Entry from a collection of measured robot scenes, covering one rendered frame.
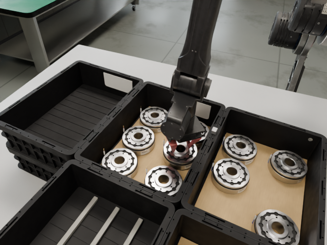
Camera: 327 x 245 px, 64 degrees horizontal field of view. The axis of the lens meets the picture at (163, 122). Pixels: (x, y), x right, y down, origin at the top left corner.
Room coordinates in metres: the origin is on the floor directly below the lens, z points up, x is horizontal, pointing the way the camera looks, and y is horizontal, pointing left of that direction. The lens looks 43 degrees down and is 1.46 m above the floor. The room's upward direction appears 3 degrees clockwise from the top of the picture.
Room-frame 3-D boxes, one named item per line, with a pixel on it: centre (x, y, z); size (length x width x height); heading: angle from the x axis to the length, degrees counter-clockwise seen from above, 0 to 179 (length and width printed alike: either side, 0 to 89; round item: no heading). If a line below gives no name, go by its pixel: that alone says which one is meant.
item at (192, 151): (0.52, -0.05, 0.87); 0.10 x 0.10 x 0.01
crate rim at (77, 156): (0.55, 0.01, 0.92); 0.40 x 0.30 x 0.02; 156
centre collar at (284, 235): (0.29, -0.28, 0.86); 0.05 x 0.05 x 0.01
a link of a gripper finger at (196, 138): (0.52, -0.06, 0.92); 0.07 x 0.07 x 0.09; 21
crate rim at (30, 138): (0.67, 0.29, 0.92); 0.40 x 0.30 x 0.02; 156
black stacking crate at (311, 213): (0.43, -0.26, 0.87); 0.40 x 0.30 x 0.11; 156
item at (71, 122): (0.67, 0.29, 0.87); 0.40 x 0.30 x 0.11; 156
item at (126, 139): (0.57, 0.08, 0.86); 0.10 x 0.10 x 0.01
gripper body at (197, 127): (0.52, -0.05, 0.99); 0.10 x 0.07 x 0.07; 111
